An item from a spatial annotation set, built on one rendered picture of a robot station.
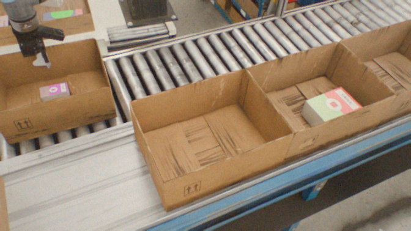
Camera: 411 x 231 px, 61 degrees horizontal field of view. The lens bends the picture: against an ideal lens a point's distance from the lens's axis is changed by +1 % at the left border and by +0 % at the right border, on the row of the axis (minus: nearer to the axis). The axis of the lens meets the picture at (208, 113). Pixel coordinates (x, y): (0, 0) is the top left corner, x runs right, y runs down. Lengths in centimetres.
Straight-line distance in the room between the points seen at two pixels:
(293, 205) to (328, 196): 14
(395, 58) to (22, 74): 153
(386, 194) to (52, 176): 185
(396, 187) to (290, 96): 125
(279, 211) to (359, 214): 92
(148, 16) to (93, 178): 99
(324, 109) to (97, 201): 77
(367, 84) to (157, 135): 73
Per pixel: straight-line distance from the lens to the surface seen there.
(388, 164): 163
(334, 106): 125
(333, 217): 214
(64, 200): 109
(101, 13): 194
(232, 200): 101
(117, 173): 110
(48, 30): 144
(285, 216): 135
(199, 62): 162
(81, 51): 153
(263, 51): 173
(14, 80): 160
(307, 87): 138
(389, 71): 159
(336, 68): 140
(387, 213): 229
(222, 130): 117
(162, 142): 113
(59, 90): 148
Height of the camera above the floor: 181
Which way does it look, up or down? 50 degrees down
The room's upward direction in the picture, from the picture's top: 5 degrees clockwise
